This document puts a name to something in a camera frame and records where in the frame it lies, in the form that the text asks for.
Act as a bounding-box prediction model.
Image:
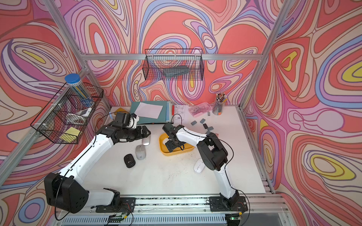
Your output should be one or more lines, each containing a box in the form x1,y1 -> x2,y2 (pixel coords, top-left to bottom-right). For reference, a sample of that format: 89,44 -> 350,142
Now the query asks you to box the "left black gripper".
121,124 -> 151,142

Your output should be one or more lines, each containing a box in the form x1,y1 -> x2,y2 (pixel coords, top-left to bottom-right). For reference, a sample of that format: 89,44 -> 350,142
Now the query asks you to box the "silver slim mouse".
142,135 -> 151,146

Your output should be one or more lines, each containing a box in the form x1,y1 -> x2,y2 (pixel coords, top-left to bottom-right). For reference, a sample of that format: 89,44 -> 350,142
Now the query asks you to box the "grey mouse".
135,145 -> 146,160

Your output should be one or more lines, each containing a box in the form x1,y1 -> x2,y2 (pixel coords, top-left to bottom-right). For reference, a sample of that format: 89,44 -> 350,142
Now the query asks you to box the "yellow storage box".
159,133 -> 195,157

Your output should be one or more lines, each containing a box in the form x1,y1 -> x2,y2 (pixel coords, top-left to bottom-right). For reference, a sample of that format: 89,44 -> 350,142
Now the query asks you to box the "black mouse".
123,153 -> 136,169

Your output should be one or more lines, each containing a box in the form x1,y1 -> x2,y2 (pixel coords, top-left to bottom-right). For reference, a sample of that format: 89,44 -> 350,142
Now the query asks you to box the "white mouse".
194,158 -> 206,173

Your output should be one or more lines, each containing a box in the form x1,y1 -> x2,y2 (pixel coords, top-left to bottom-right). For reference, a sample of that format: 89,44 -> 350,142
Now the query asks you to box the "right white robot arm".
162,122 -> 250,215

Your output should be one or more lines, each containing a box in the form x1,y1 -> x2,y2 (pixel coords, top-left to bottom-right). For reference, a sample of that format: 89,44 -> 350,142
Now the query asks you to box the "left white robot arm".
44,112 -> 151,214

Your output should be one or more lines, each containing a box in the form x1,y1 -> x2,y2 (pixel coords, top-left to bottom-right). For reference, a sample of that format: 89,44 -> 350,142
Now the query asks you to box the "pink transparent clip box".
188,102 -> 212,118

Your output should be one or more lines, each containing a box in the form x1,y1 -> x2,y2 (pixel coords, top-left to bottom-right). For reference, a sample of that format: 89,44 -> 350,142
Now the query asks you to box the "printed instruction sheet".
173,105 -> 189,121

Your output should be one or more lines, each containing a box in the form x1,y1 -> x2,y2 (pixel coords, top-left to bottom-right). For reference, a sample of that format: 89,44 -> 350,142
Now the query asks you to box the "green folder stack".
130,101 -> 173,125

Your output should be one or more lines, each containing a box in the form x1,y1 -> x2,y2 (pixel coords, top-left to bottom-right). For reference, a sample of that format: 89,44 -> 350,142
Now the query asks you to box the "white paper sheet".
134,102 -> 163,119

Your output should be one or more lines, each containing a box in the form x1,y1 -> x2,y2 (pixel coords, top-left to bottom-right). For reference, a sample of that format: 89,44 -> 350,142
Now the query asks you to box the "pen cup with pens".
212,92 -> 227,115

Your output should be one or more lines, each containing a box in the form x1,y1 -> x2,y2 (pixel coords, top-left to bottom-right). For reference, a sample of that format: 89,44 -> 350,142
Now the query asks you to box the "yellow sticky note pad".
60,127 -> 80,143

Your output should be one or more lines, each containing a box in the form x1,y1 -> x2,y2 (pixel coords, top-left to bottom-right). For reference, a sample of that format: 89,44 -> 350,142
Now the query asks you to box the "dark eraser in basket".
163,66 -> 190,78

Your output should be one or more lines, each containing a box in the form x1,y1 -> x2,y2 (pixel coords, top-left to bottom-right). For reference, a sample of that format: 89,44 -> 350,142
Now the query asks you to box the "blue-lid pencil jar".
65,73 -> 94,108

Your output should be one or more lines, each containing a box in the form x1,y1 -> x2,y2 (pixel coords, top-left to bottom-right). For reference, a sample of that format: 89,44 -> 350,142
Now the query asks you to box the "black wire side basket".
31,83 -> 104,144

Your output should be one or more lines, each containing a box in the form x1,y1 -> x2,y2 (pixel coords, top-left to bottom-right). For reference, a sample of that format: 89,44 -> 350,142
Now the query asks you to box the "black wire wall basket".
142,48 -> 205,81

